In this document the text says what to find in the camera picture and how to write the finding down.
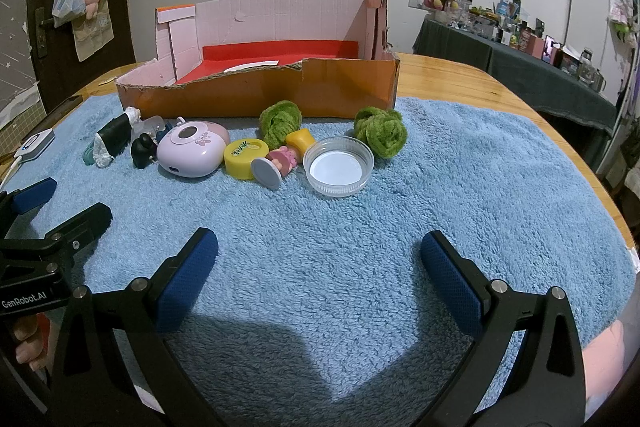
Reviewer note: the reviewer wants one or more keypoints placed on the teal plastic clip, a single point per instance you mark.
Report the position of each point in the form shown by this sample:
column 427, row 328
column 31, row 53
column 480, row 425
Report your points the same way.
column 88, row 154

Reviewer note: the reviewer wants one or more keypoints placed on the white table sticker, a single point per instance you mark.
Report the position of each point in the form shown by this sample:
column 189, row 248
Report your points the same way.
column 107, row 80

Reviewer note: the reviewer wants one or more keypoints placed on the clear plastic lid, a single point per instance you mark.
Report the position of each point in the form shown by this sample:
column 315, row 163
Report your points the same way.
column 335, row 167

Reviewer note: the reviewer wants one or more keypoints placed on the small black figure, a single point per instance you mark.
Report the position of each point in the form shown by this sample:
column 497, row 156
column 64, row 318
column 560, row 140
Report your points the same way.
column 142, row 152

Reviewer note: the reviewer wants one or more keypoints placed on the pink rounded toy camera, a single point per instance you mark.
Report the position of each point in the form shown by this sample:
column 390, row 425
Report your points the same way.
column 190, row 152

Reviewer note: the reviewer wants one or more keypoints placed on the dark cloth covered table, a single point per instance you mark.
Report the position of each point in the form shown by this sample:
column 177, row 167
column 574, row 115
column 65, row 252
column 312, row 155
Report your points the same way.
column 525, row 82

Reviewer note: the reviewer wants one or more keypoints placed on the small clear plastic box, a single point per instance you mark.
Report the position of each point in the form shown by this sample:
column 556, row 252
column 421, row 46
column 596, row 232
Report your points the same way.
column 150, row 125

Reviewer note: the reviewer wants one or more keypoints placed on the translucent plastic bag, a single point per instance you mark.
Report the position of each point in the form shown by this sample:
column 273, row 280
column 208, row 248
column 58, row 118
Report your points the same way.
column 67, row 2

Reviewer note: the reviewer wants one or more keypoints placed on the dark wooden door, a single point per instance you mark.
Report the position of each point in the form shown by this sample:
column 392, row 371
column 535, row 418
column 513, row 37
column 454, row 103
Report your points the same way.
column 120, row 37

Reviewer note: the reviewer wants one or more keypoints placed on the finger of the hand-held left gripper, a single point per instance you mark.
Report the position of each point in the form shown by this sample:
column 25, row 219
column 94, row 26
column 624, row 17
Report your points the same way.
column 35, row 196
column 85, row 219

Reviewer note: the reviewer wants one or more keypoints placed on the row of small boxes and bottles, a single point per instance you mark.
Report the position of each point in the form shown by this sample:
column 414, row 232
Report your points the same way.
column 510, row 27

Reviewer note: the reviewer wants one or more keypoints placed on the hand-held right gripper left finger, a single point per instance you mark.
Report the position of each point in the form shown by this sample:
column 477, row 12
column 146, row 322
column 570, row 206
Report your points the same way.
column 190, row 279

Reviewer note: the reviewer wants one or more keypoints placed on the white refrigerator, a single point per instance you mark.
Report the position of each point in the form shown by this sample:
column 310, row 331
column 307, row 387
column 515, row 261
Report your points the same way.
column 595, row 2

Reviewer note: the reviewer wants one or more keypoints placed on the white device with screen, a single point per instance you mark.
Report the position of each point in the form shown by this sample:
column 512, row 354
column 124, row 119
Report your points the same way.
column 35, row 143

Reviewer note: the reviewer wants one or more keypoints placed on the person's left hand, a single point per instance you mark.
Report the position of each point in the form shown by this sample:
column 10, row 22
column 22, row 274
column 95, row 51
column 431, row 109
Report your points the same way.
column 27, row 352

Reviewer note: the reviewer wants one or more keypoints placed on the black white tube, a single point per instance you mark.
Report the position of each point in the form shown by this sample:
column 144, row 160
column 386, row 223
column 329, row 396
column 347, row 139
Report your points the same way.
column 112, row 134

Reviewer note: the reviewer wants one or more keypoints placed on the person's pink clothing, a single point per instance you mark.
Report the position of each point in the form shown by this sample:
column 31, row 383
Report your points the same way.
column 607, row 349

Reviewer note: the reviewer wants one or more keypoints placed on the beige hanging organizer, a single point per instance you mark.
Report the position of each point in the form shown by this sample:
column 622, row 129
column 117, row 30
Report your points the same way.
column 92, row 39

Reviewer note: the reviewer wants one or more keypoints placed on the green yarn ball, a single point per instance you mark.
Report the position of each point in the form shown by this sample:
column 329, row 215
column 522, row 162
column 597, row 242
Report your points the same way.
column 380, row 132
column 277, row 122

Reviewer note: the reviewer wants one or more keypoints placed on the yellow round container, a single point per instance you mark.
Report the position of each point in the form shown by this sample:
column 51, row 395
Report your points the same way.
column 242, row 157

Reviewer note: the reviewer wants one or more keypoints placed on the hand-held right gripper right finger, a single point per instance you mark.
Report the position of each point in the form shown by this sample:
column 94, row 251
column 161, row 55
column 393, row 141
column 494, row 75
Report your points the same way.
column 450, row 282

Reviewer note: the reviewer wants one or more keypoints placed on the pale hanging plush bundle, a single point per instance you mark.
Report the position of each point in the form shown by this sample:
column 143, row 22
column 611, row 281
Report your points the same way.
column 625, row 14

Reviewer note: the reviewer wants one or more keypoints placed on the blue fluffy mat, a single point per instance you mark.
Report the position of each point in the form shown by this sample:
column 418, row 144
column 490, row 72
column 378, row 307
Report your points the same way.
column 320, row 217

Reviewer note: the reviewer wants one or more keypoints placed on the orange cardboard box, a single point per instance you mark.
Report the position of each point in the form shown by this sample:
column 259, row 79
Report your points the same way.
column 340, row 87

